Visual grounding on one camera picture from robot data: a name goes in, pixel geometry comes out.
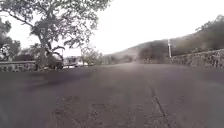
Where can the wooded hillside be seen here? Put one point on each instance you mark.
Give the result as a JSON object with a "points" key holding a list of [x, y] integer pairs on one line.
{"points": [[200, 40]]}

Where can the large spreading tree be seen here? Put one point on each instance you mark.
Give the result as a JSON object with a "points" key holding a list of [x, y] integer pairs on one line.
{"points": [[42, 50]]}

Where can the small bare tree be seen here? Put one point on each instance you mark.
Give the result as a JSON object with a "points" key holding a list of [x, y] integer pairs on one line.
{"points": [[90, 55]]}

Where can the pale pole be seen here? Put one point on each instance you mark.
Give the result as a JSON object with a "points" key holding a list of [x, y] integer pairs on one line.
{"points": [[169, 49]]}

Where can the dark leafy tree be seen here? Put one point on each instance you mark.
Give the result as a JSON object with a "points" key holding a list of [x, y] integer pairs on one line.
{"points": [[6, 46]]}

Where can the grey asphalt road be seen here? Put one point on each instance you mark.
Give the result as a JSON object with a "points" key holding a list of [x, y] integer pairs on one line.
{"points": [[110, 96]]}

